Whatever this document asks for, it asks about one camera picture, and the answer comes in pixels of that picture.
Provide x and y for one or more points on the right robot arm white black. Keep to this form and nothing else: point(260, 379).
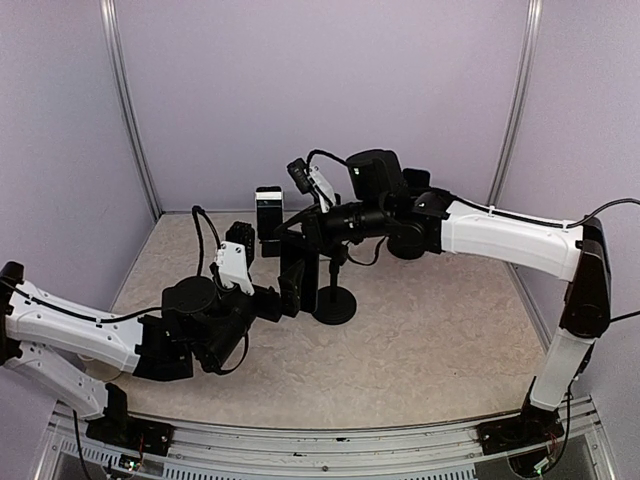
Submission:
point(401, 205)

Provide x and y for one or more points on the aluminium corner post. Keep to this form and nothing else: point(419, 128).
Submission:
point(518, 102)
point(109, 18)

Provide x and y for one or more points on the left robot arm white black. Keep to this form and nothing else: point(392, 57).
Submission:
point(201, 319)

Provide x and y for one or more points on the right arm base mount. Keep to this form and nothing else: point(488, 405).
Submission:
point(529, 427)

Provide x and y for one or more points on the left aluminium corner post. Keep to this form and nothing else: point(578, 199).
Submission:
point(109, 18)

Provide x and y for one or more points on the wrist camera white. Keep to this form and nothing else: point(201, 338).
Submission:
point(233, 259)
point(309, 180)

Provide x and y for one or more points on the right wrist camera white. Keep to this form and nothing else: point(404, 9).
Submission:
point(309, 180)

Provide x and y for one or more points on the black folding phone stand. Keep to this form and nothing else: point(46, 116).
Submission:
point(270, 248)

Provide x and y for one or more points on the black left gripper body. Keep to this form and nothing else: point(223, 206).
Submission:
point(271, 309)

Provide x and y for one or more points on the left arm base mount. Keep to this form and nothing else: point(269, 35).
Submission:
point(118, 428)

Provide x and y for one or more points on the black phone blue edge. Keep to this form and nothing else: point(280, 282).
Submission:
point(290, 253)
point(417, 180)

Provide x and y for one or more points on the cream ceramic mug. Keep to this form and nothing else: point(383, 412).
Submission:
point(100, 370)

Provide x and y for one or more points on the right aluminium corner post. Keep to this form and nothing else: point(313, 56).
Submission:
point(518, 102)

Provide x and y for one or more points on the aluminium front rail frame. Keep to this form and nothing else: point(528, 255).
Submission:
point(199, 450)

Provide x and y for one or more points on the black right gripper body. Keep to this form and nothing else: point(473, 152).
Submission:
point(320, 233)

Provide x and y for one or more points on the black round-base stand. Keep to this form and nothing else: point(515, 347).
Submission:
point(336, 305)

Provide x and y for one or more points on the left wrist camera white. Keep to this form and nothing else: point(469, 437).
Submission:
point(233, 259)

